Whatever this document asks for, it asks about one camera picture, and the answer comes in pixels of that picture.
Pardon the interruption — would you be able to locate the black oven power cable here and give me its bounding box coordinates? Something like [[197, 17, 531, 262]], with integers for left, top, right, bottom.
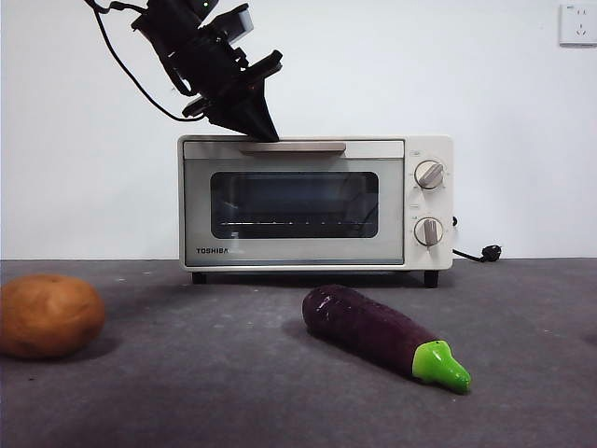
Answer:
[[450, 215, 504, 265]]

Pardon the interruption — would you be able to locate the white toaster oven body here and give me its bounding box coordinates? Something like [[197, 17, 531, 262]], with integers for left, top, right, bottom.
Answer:
[[176, 133, 454, 287]]

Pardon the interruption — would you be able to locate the glass oven door with handle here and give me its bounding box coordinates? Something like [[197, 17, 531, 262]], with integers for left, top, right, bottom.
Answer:
[[182, 139, 406, 267]]

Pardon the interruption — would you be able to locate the white wall socket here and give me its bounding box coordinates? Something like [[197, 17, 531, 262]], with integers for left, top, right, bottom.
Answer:
[[558, 4, 597, 48]]

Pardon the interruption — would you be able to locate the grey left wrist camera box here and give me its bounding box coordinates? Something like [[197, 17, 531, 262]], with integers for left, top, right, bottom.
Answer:
[[204, 3, 255, 46]]

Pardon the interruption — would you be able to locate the brown potato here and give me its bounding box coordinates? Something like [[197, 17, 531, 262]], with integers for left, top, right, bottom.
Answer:
[[0, 273, 106, 359]]

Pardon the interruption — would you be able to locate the round oven timer knob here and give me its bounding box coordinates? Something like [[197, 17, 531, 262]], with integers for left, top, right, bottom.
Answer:
[[413, 217, 445, 247]]

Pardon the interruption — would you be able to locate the purple eggplant with green stem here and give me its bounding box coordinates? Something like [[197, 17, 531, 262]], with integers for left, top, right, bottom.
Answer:
[[301, 284, 472, 396]]

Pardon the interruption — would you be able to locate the round oven temperature knob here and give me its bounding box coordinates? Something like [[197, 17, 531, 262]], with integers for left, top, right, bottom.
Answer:
[[414, 160, 447, 191]]

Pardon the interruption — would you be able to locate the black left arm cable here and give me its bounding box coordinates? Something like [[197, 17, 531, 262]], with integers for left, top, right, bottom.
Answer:
[[83, 0, 206, 123]]

